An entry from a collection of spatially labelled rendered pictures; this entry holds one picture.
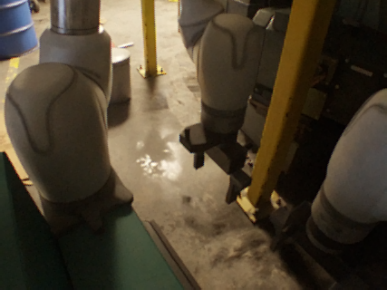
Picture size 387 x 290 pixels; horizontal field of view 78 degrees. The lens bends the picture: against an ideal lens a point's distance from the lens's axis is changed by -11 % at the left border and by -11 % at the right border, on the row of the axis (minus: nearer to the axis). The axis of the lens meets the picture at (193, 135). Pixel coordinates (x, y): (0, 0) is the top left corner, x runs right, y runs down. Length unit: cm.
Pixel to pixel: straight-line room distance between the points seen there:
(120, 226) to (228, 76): 34
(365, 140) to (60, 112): 39
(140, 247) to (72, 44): 40
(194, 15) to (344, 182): 40
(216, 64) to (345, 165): 24
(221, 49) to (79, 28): 29
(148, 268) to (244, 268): 85
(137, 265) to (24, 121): 29
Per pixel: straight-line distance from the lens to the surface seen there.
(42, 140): 42
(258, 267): 131
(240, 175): 56
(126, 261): 50
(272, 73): 151
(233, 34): 42
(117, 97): 216
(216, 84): 44
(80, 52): 55
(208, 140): 50
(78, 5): 55
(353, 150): 32
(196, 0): 55
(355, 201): 34
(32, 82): 44
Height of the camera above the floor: 117
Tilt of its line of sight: 40 degrees down
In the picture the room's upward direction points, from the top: 3 degrees clockwise
